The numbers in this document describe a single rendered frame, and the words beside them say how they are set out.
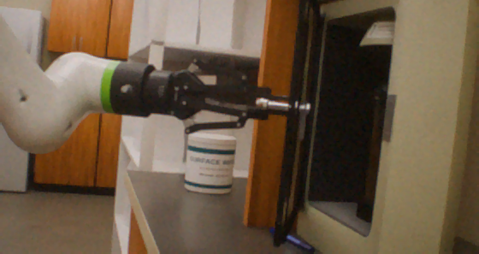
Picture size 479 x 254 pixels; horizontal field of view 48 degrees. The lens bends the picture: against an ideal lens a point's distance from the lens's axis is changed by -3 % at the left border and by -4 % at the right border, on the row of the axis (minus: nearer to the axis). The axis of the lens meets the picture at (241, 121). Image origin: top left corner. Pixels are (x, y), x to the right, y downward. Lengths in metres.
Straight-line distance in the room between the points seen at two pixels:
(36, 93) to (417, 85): 0.57
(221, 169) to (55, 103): 0.69
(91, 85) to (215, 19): 1.17
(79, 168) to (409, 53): 5.13
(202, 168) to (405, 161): 0.73
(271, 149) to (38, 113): 0.50
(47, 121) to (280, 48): 0.51
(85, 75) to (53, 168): 4.87
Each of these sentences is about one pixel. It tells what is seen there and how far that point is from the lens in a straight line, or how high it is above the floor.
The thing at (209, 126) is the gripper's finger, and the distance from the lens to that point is 0.90.
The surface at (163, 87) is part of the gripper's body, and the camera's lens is 0.90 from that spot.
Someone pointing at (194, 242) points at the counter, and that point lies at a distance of 1.00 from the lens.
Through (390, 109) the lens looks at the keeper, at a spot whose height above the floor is 1.21.
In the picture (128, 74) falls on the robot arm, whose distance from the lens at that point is 0.92.
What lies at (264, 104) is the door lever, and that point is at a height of 1.20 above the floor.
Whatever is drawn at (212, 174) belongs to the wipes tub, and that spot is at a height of 0.99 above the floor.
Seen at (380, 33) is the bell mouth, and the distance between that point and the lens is 0.94.
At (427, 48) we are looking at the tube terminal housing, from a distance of 0.85.
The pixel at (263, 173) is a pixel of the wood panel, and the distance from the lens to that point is 1.14.
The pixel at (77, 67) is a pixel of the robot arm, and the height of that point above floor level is 1.23.
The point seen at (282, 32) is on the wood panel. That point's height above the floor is 1.34.
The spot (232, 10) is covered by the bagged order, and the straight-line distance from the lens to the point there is 2.04.
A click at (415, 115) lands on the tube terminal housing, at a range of 0.84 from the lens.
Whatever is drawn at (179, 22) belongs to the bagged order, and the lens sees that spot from 2.14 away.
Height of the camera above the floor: 1.21
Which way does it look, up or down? 3 degrees down
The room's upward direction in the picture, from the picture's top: 6 degrees clockwise
